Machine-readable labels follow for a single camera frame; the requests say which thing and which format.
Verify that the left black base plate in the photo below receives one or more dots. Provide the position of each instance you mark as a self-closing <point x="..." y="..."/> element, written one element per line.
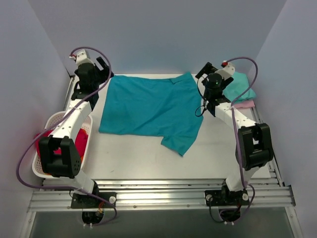
<point x="80" y="201"/>

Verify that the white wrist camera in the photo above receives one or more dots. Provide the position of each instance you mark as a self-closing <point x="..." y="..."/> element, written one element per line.
<point x="227" y="70"/>
<point x="81" y="57"/>

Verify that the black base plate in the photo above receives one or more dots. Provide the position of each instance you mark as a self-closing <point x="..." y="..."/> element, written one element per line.
<point x="80" y="201"/>
<point x="216" y="198"/>

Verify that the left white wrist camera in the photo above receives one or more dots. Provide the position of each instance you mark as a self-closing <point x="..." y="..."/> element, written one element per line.
<point x="81" y="57"/>

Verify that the folded mint green t shirt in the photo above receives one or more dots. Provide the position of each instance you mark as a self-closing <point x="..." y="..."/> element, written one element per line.
<point x="239" y="84"/>

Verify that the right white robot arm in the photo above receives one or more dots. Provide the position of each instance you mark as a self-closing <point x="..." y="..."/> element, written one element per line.
<point x="253" y="140"/>

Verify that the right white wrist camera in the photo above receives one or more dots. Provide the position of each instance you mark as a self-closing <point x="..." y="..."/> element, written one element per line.
<point x="227" y="70"/>

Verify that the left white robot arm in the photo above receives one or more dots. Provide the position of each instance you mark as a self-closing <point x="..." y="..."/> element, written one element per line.
<point x="67" y="164"/>

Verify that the orange t shirt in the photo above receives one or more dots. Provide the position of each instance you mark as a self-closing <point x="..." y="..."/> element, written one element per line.
<point x="83" y="132"/>

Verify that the folded pink t shirt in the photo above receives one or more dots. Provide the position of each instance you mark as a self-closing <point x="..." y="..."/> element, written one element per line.
<point x="245" y="104"/>

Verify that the crimson red t shirt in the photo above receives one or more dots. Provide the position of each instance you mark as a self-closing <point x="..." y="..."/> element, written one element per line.
<point x="80" y="144"/>

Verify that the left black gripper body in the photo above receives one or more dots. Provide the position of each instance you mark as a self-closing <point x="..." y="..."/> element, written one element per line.
<point x="99" y="70"/>

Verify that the white plastic laundry basket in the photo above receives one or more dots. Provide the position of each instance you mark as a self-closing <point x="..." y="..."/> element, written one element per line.
<point x="36" y="164"/>

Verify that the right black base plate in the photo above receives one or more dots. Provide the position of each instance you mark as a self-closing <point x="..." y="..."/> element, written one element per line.
<point x="216" y="198"/>

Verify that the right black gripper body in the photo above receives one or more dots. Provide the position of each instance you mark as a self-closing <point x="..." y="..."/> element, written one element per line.
<point x="205" y="72"/>

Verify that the teal t shirt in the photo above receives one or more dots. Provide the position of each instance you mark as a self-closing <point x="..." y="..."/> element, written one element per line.
<point x="163" y="108"/>

